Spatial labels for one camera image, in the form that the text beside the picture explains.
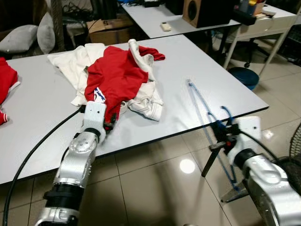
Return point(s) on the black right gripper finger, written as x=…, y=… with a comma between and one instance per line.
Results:
x=217, y=128
x=217, y=147

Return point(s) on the thin blue hanger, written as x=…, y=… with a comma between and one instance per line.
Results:
x=190, y=84

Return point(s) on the red t-shirt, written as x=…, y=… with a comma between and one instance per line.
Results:
x=117, y=75

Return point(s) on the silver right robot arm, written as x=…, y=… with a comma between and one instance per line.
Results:
x=268, y=179

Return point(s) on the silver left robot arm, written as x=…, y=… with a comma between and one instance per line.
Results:
x=75, y=160

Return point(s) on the black table leg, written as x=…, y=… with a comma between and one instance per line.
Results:
x=210, y=162

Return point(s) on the dark blue basin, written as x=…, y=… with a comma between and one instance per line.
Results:
x=244, y=77

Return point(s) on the cream white shirt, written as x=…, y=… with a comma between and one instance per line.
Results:
x=70, y=61

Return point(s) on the open cardboard box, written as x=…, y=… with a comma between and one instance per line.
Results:
x=110, y=30

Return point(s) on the black crate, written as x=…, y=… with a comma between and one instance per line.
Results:
x=292, y=44

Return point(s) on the white remote control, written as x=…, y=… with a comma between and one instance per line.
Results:
x=165, y=27

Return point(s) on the grey pillow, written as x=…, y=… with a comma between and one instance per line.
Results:
x=19, y=38
x=46, y=33

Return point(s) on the black tray with items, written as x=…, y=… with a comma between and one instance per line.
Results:
x=244, y=16

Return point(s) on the red jacket white trim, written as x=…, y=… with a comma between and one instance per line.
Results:
x=5, y=80

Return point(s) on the white desk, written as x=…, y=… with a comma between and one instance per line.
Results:
x=150, y=16

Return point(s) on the brown wooden speaker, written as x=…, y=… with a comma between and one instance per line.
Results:
x=207, y=12

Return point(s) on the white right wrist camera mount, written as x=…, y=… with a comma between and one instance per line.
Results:
x=247, y=132

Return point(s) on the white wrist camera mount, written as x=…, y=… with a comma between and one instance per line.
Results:
x=247, y=132
x=93, y=115

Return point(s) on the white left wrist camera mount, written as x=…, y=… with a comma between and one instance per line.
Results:
x=93, y=115

